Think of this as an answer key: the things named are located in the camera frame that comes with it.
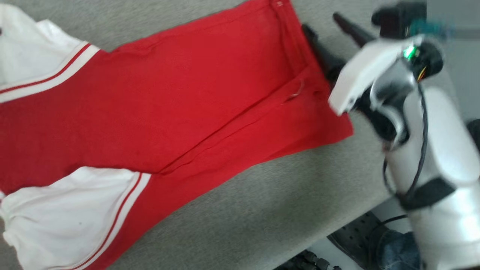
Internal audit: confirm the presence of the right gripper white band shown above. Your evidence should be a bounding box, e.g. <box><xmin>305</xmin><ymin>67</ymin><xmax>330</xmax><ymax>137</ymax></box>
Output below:
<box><xmin>302</xmin><ymin>12</ymin><xmax>421</xmax><ymax>150</ymax></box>

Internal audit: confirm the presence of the red and white shirt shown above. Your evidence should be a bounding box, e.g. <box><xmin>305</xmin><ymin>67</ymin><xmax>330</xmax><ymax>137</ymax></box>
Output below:
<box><xmin>0</xmin><ymin>0</ymin><xmax>354</xmax><ymax>270</ymax></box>

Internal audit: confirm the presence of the grey fabric sofa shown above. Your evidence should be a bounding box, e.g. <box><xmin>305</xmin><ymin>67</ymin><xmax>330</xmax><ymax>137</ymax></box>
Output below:
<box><xmin>0</xmin><ymin>0</ymin><xmax>460</xmax><ymax>270</ymax></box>

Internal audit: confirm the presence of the blue denim trouser leg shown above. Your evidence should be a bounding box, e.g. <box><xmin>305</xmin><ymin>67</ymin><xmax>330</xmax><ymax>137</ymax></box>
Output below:
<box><xmin>376</xmin><ymin>230</ymin><xmax>421</xmax><ymax>270</ymax></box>

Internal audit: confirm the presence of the black ribbed object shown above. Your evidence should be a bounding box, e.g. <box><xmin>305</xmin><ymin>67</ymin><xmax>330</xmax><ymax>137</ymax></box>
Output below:
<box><xmin>274</xmin><ymin>250</ymin><xmax>342</xmax><ymax>270</ymax></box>

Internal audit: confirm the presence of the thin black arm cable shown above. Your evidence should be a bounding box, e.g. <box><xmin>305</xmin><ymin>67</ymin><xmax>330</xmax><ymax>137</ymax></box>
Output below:
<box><xmin>382</xmin><ymin>82</ymin><xmax>430</xmax><ymax>200</ymax></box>

